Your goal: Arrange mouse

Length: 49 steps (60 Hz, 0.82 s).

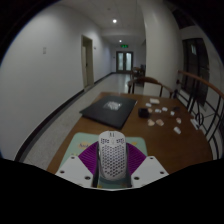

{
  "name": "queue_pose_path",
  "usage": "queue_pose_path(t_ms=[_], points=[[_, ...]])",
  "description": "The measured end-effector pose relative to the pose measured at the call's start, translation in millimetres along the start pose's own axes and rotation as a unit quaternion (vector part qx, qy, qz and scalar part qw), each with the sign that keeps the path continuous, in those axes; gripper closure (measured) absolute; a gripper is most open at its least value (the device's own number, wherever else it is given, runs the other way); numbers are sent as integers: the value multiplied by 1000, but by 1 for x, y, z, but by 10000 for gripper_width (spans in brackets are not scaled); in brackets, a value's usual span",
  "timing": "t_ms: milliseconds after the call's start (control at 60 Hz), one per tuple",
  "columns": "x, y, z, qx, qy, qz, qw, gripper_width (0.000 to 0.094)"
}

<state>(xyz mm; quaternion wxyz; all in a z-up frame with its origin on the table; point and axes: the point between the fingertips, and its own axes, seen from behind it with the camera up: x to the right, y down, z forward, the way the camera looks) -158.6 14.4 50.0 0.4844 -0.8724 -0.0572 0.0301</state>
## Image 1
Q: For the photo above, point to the open side doorway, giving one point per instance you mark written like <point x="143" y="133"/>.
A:
<point x="88" y="61"/>

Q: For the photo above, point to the pale green printed mouse pad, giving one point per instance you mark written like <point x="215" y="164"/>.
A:
<point x="83" y="140"/>

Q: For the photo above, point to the green exit sign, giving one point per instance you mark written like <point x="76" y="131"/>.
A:
<point x="124" y="46"/>

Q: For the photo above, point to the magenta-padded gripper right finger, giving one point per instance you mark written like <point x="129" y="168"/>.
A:
<point x="148" y="170"/>

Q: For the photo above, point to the black closed laptop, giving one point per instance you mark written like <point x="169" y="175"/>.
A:
<point x="108" y="111"/>

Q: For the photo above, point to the small black box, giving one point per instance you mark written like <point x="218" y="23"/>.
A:
<point x="144" y="113"/>

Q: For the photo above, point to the flat white box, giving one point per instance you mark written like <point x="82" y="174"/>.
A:
<point x="154" y="101"/>

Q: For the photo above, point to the round ceiling light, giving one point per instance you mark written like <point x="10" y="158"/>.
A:
<point x="114" y="21"/>

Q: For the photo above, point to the glazed double door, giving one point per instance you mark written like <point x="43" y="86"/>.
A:
<point x="124" y="62"/>

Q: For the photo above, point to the wooden armchair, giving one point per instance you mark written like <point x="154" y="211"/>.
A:
<point x="137" y="70"/>
<point x="150" y="80"/>

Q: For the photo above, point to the black railing with wooden handrail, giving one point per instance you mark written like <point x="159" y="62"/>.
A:
<point x="200" y="78"/>

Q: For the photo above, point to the small white packet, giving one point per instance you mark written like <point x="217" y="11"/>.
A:
<point x="178" y="120"/>
<point x="177" y="130"/>
<point x="160" y="122"/>
<point x="151" y="122"/>

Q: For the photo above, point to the white perforated computer mouse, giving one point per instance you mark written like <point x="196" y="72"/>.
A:
<point x="112" y="156"/>

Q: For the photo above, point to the dark framed window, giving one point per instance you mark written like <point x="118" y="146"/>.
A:
<point x="195" y="70"/>

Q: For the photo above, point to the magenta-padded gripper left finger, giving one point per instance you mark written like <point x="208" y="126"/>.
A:
<point x="75" y="170"/>

